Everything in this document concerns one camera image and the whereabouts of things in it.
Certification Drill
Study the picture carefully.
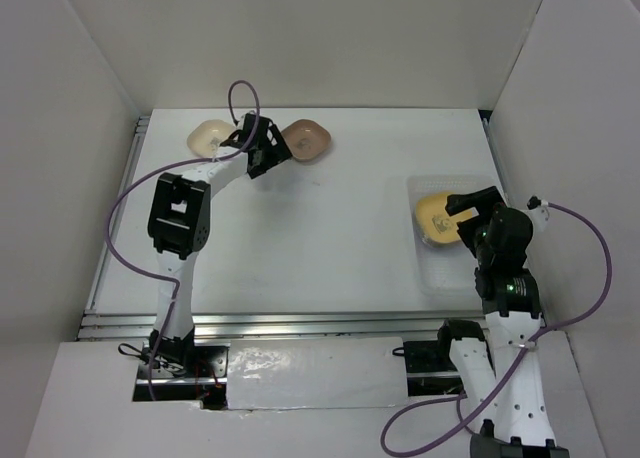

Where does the brown plate back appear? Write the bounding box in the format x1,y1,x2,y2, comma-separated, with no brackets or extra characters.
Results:
282,119,332,162

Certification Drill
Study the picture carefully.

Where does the cream plate back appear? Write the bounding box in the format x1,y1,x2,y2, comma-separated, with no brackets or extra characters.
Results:
186,119,236,159

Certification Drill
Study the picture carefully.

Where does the clear plastic bin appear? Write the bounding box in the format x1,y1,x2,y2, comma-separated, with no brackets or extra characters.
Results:
406,174,498,299

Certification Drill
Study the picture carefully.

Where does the white cover panel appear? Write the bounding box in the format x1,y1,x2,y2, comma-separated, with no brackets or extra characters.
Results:
226,337,408,410

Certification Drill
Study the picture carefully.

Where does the yellow plate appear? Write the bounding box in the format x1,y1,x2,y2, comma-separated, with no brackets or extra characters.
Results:
412,190,477,248

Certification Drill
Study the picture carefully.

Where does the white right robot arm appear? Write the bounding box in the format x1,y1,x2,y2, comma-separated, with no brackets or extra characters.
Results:
435,187,569,457

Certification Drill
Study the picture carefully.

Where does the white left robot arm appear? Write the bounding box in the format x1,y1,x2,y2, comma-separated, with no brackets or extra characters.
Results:
147,112,292,377

